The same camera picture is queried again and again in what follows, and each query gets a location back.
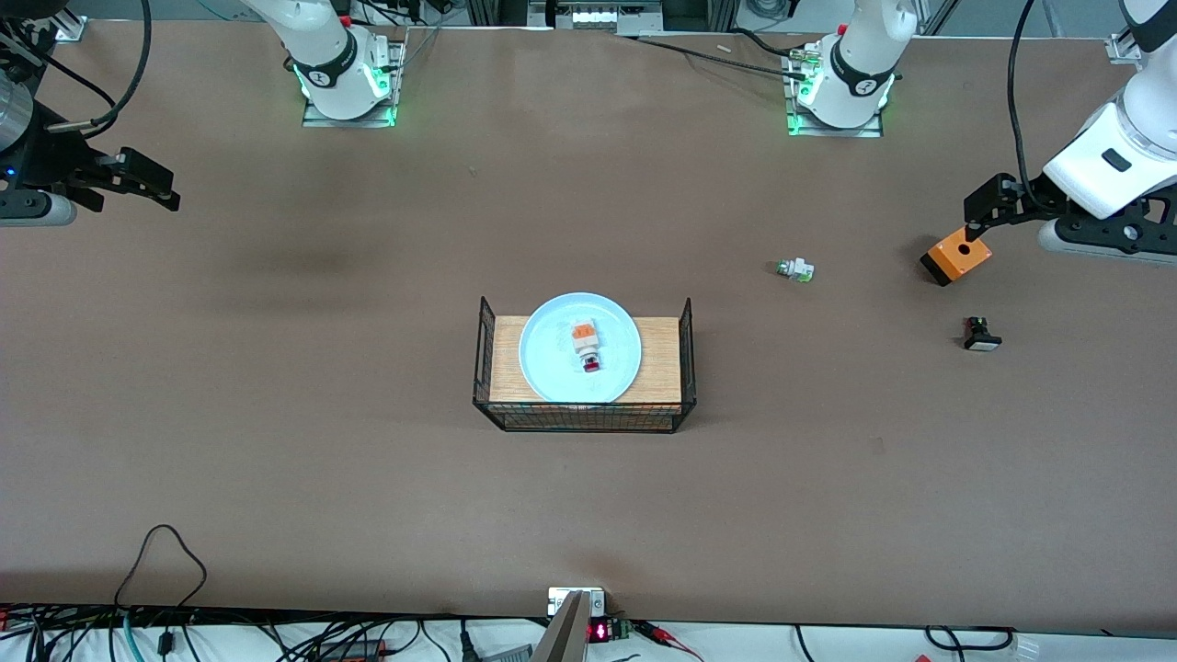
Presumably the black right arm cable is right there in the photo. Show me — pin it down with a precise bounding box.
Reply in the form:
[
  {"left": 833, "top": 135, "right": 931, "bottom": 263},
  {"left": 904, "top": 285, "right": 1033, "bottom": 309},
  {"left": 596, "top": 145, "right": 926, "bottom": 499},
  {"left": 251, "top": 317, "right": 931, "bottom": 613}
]
[{"left": 44, "top": 0, "right": 153, "bottom": 132}]

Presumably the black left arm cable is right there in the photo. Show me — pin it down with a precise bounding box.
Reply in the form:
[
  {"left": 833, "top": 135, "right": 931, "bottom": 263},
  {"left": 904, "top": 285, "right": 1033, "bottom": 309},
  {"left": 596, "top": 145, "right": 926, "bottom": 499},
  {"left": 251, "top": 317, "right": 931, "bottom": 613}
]
[{"left": 1007, "top": 0, "right": 1045, "bottom": 189}]

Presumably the black looped cable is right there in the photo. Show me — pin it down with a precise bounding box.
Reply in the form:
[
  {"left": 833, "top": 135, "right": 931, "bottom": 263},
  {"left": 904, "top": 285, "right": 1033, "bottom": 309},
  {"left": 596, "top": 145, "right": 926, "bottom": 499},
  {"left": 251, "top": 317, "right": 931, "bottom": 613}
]
[{"left": 114, "top": 524, "right": 208, "bottom": 610}]

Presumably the black left camera bracket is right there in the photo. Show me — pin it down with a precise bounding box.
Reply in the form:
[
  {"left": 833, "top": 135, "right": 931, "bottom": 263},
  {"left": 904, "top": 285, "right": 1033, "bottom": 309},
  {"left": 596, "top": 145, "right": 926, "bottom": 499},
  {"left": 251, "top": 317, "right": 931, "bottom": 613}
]
[{"left": 1056, "top": 195, "right": 1177, "bottom": 268}]

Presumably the orange button enclosure box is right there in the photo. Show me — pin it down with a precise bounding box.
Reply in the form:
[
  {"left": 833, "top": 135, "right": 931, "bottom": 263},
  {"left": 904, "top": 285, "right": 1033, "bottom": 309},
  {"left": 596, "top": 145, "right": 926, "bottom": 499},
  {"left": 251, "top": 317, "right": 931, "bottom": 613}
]
[{"left": 920, "top": 233, "right": 993, "bottom": 287}]

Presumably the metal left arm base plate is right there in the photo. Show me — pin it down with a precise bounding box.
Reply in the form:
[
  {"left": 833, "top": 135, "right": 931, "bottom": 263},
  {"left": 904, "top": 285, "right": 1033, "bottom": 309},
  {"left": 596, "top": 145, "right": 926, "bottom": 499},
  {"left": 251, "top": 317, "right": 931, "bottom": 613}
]
[{"left": 784, "top": 46, "right": 885, "bottom": 139}]

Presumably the red push button switch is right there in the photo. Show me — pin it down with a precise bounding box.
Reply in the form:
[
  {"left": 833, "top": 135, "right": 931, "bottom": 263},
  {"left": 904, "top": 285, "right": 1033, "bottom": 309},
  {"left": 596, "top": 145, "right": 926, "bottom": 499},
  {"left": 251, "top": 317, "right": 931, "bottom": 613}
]
[{"left": 570, "top": 319, "right": 604, "bottom": 374}]

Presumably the small white box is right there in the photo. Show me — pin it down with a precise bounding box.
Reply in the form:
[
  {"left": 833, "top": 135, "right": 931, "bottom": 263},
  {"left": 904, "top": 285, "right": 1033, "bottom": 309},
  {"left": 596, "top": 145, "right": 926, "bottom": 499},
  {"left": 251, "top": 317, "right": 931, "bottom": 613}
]
[{"left": 548, "top": 587, "right": 607, "bottom": 617}]

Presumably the black wire basket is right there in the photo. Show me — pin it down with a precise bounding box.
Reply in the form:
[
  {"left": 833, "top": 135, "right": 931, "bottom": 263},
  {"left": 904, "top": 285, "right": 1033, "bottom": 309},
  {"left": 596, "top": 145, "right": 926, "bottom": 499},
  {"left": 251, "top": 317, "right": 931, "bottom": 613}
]
[{"left": 473, "top": 296, "right": 697, "bottom": 434}]

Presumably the red black probe lead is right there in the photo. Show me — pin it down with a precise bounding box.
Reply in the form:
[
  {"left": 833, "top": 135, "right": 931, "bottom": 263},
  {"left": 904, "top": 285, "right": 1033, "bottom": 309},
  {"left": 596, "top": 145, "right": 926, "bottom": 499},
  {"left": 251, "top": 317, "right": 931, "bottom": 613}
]
[{"left": 634, "top": 621, "right": 704, "bottom": 662}]

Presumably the light blue round plate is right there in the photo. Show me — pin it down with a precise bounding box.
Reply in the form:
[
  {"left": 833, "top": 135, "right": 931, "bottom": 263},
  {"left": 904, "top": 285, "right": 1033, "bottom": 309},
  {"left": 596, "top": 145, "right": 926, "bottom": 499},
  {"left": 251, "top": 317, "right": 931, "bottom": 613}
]
[{"left": 519, "top": 292, "right": 643, "bottom": 405}]

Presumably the light wooden board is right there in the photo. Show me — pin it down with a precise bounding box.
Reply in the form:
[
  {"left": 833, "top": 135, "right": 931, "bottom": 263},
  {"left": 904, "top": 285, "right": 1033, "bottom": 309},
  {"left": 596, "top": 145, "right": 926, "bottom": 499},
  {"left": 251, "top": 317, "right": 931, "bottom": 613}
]
[{"left": 489, "top": 316, "right": 683, "bottom": 405}]

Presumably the aluminium frame rack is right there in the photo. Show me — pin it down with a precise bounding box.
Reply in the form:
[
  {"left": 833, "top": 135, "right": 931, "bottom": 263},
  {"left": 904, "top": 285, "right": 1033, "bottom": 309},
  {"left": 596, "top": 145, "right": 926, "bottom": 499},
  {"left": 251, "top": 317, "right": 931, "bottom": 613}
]
[{"left": 466, "top": 0, "right": 738, "bottom": 34}]

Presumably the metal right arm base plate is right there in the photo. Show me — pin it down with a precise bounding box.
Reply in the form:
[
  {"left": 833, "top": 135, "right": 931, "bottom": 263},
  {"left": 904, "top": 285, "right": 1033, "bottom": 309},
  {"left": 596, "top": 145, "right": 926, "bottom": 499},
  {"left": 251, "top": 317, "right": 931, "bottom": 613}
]
[{"left": 302, "top": 41, "right": 406, "bottom": 129}]

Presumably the black cable on table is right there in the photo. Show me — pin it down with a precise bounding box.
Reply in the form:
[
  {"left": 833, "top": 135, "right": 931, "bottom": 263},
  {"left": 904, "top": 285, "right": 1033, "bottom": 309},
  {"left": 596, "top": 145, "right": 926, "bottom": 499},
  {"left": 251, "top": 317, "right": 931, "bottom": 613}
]
[{"left": 618, "top": 35, "right": 815, "bottom": 78}]

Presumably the grey metal bar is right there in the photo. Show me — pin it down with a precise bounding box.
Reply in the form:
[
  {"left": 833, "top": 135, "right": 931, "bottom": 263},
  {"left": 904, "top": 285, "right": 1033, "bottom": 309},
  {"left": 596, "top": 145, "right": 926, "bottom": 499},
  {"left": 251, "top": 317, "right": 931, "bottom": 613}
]
[{"left": 531, "top": 590, "right": 592, "bottom": 662}]

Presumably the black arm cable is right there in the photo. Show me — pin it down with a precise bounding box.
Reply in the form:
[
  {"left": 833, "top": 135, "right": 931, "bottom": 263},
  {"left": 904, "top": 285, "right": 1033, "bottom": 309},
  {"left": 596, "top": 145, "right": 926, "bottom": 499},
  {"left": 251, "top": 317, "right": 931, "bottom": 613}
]
[
  {"left": 44, "top": 0, "right": 153, "bottom": 132},
  {"left": 1007, "top": 0, "right": 1045, "bottom": 189}
]

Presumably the black coiled cable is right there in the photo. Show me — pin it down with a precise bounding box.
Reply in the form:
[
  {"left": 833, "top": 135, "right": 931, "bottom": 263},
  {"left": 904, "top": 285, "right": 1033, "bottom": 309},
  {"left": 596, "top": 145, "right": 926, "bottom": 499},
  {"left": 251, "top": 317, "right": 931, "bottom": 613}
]
[{"left": 924, "top": 625, "right": 1017, "bottom": 652}]

